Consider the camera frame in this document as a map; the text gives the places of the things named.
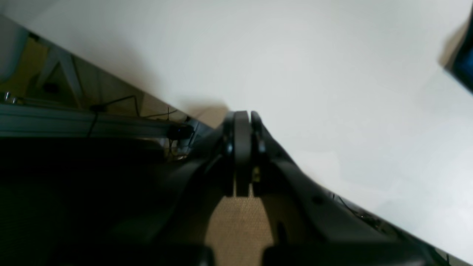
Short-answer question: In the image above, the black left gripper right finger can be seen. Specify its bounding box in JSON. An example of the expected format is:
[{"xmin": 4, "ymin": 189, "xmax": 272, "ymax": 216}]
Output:
[{"xmin": 251, "ymin": 111, "xmax": 451, "ymax": 266}]

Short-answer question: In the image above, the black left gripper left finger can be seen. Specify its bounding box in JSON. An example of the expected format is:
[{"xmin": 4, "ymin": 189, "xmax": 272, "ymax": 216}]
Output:
[{"xmin": 1, "ymin": 111, "xmax": 252, "ymax": 266}]

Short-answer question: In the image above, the grey aluminium frame rail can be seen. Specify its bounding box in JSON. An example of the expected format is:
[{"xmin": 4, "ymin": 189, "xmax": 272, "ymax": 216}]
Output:
[{"xmin": 0, "ymin": 92, "xmax": 194, "ymax": 140}]

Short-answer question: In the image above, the dark blue t-shirt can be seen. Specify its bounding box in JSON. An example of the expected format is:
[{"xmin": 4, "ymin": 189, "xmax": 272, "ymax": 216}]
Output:
[{"xmin": 446, "ymin": 12, "xmax": 473, "ymax": 93}]

